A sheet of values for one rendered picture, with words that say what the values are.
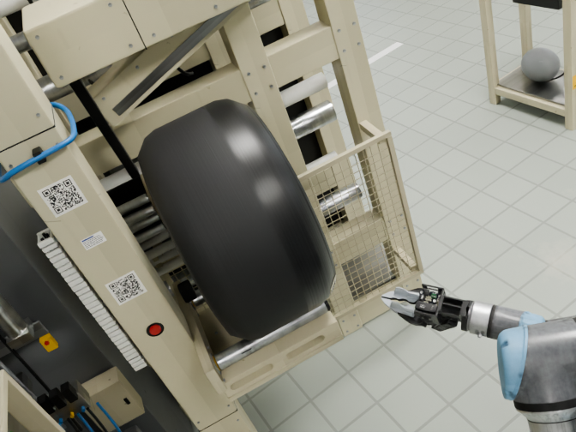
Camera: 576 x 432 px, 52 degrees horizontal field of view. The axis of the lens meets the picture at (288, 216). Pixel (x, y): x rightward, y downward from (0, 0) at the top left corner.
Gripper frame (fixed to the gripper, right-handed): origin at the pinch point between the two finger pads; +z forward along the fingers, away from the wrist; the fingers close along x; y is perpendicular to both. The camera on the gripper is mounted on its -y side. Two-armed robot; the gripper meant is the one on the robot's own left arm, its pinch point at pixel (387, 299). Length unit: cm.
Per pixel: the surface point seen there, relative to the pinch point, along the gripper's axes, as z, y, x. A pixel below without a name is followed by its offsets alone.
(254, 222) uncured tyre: 23.2, 33.8, 0.4
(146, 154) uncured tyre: 53, 40, -9
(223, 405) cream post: 46, -29, 35
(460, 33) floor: 64, -221, -287
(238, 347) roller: 36.5, -6.2, 20.6
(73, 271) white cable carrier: 63, 33, 21
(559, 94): -18, -159, -188
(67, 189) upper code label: 59, 50, 8
